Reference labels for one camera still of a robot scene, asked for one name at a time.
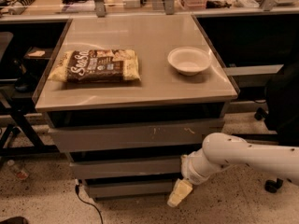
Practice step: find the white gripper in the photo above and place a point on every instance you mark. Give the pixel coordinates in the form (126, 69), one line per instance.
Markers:
(188, 171)

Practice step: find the grey drawer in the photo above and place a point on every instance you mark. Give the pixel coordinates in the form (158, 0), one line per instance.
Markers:
(129, 167)
(117, 190)
(134, 135)

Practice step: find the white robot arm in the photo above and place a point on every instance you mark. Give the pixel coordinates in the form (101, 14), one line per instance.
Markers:
(220, 151)

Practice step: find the grey bottom drawer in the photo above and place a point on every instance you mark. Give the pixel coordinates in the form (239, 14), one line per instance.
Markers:
(117, 190)

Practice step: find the grey top drawer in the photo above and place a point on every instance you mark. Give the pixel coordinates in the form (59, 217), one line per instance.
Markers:
(134, 135)

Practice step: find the grey drawer cabinet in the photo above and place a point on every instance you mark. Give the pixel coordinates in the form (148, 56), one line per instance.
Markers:
(161, 94)

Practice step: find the black office chair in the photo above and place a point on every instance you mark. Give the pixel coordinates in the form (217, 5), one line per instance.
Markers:
(281, 94)

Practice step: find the white paper bowl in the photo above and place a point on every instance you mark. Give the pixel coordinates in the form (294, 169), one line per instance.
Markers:
(189, 61)

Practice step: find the brown yellow snack bag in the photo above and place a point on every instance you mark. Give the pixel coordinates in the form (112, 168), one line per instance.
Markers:
(96, 65)

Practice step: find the clear plastic water bottle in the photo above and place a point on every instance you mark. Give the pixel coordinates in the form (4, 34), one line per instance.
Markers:
(17, 170)

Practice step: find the black power strip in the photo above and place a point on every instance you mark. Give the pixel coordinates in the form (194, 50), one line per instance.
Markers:
(19, 6)

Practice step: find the black desk frame left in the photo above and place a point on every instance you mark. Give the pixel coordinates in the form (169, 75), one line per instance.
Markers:
(20, 124)

